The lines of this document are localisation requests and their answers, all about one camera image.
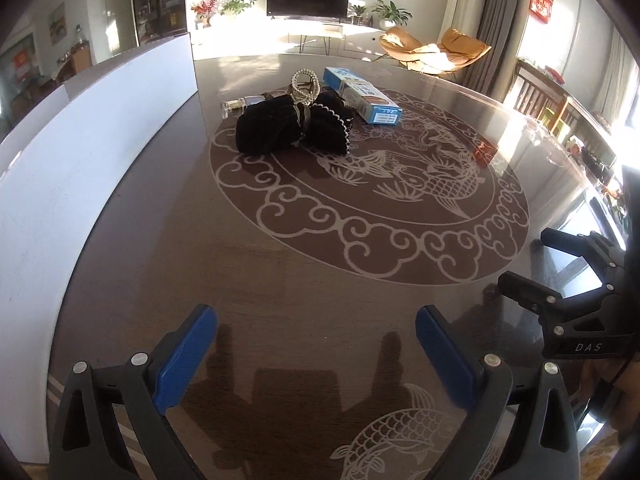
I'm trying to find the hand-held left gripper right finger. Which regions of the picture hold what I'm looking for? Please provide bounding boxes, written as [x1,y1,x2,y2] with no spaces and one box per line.
[416,304,583,480]

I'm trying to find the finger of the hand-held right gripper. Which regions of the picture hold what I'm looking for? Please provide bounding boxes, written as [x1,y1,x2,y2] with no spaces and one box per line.
[541,227,628,281]
[498,270,608,331]

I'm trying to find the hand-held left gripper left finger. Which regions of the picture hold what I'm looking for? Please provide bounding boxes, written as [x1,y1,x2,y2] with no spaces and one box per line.
[47,304,219,480]

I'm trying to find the brown patterned glass desktop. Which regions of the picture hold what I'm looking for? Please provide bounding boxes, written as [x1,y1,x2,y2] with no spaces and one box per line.
[45,55,626,480]

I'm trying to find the person's right hand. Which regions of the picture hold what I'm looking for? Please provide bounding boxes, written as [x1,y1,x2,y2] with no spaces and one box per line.
[582,350,640,441]

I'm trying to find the wooden slatted chair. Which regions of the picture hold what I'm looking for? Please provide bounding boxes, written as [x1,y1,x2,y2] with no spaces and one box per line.
[512,59,571,131]

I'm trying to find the white partition board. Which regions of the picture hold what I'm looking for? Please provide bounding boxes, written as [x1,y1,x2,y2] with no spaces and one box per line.
[0,82,69,176]
[0,31,199,463]

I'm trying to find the orange lounge chair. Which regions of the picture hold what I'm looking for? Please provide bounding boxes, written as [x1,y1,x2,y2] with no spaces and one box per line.
[378,27,443,71]
[437,27,493,73]

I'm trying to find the grey curtain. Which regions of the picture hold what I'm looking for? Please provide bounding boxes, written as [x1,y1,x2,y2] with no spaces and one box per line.
[462,0,538,101]

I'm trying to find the black pearl-trimmed gloves bundle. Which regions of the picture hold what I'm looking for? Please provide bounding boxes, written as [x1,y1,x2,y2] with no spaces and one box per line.
[235,90,357,157]

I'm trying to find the blue and white box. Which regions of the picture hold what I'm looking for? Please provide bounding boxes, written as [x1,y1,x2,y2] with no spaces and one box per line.
[322,66,404,126]

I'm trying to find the large leafy potted plant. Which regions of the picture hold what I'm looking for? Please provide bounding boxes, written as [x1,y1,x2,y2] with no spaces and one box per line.
[372,0,413,30]

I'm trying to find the white hairpin-leg side table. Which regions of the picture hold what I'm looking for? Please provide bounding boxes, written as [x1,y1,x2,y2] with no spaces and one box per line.
[299,30,347,56]

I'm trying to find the red door poster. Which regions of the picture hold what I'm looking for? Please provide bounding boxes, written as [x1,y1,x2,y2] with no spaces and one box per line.
[11,50,33,81]

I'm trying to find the red flowers in vase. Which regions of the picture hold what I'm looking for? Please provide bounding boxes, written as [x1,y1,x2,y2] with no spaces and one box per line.
[191,0,218,28]

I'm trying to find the green potted plant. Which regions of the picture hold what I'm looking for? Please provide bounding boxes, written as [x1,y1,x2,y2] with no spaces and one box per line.
[220,0,257,18]

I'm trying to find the black television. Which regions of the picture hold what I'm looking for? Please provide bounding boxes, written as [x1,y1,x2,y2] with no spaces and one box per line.
[266,0,349,23]

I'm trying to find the pearl bracelet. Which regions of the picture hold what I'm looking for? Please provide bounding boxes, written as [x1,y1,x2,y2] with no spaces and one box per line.
[291,68,322,107]

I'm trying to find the framed wall painting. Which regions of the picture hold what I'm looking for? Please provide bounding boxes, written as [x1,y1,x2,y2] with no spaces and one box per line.
[47,2,68,43]

